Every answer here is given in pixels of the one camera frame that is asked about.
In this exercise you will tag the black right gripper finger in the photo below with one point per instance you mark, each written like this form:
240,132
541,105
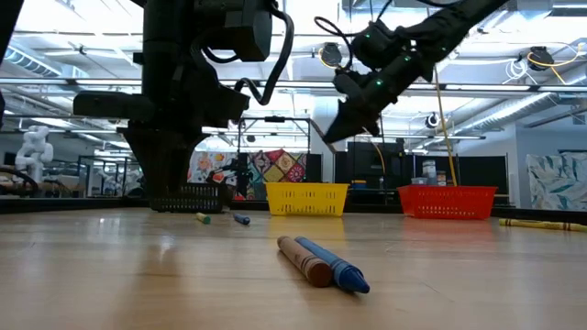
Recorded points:
351,121

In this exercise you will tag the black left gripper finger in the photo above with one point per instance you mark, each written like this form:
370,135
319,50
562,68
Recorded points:
185,151
153,160

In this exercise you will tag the blue crayon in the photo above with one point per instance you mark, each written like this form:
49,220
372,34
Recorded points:
241,219
339,270

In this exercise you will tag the brown crayon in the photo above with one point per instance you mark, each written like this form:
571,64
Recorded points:
302,261

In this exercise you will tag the black small robot arm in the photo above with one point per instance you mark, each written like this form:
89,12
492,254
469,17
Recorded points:
242,172

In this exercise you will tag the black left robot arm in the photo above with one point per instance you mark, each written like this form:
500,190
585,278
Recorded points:
174,41

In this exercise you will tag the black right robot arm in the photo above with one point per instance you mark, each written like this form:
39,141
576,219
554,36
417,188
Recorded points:
449,25

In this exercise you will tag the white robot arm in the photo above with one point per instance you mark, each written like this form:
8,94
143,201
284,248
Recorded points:
34,151

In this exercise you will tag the white square column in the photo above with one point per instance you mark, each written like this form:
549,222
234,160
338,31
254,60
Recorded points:
328,160

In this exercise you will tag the black partition panel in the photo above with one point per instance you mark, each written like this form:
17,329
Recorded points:
481,172
367,165

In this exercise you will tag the black plastic basket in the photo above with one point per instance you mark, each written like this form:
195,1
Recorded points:
197,199

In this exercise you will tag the blue box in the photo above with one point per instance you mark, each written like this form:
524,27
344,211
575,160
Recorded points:
358,184

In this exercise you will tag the colourful patchwork cloth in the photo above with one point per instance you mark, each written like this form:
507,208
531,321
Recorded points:
280,169

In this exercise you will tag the yellow plastic basket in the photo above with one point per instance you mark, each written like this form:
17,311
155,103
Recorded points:
305,199

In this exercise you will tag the stack of storage jars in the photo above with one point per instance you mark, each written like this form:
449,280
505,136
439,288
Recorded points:
429,172

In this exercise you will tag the long ceiling light strip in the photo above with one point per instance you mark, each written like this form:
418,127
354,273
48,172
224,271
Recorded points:
495,87

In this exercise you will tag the red plastic basket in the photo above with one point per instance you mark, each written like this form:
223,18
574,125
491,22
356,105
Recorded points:
447,204

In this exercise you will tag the leaf print cloth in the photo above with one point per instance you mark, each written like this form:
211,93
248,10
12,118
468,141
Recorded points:
557,181

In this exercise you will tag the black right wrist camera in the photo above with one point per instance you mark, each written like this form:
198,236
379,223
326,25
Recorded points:
376,43

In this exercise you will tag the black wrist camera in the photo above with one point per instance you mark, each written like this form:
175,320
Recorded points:
376,43
243,27

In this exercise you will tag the black metal gantry frame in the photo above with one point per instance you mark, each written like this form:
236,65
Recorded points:
275,119

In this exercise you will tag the black aluminium table frame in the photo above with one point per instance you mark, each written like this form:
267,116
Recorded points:
69,205

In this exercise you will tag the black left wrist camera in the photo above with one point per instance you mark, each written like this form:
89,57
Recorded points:
243,27

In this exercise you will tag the grey ventilation duct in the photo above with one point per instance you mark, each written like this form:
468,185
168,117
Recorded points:
27,62
513,110

